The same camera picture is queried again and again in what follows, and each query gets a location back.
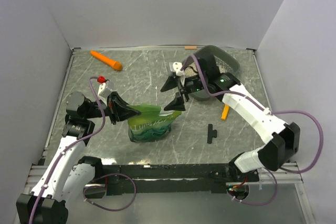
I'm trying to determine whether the brown tape piece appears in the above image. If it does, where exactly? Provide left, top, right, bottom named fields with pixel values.
left=184, top=46, right=197, bottom=50

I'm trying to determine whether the litter granules pile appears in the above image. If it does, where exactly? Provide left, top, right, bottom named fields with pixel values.
left=184, top=61, right=230, bottom=77

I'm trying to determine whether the green litter bag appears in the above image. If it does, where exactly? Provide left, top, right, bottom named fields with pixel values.
left=128, top=104, right=182, bottom=143

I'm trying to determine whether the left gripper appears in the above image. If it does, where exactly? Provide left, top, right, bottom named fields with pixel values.
left=83, top=91, right=141, bottom=125

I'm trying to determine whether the black base bar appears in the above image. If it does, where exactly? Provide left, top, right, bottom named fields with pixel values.
left=78, top=155, right=259, bottom=198

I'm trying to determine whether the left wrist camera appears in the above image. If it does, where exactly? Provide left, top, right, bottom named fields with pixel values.
left=97, top=76, right=114, bottom=105

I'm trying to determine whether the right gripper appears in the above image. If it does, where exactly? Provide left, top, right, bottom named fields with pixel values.
left=160, top=74, right=207, bottom=112

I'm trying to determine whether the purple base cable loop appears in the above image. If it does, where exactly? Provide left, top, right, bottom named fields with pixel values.
left=82, top=173, right=138, bottom=212

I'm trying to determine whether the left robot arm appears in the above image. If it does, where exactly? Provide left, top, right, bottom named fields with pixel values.
left=16, top=91, right=140, bottom=223

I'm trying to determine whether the black T-shaped part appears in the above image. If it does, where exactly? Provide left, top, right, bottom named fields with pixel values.
left=207, top=124, right=217, bottom=144

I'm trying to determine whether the orange carrot toy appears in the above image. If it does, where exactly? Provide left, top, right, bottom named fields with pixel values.
left=90, top=51, right=122, bottom=71

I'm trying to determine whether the yellow plastic scoop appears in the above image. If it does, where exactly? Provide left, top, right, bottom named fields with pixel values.
left=221, top=104, right=229, bottom=121

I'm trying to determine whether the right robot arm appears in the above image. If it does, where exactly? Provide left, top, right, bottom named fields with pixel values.
left=161, top=55, right=300, bottom=181

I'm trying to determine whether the grey litter box tray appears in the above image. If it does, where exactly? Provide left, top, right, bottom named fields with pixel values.
left=173, top=45, right=241, bottom=102

